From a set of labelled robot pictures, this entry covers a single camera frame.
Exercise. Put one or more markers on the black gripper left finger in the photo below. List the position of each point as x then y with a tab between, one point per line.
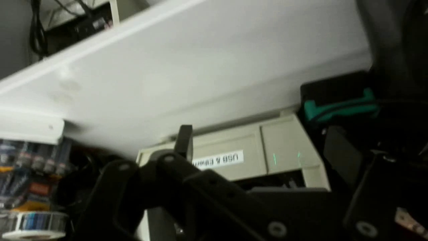
148	196

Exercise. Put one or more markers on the colourful small parts pack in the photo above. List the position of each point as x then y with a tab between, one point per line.
27	175

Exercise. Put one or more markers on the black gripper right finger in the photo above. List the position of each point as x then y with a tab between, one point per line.
379	192

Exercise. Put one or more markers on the small white box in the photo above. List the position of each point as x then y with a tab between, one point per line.
31	128

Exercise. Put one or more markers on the label tape roll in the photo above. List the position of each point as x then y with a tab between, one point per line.
35	222

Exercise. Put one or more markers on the teal black clamp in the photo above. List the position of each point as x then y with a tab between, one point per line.
339	109

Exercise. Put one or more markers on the white shelf cabinet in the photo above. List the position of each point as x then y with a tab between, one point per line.
201	68

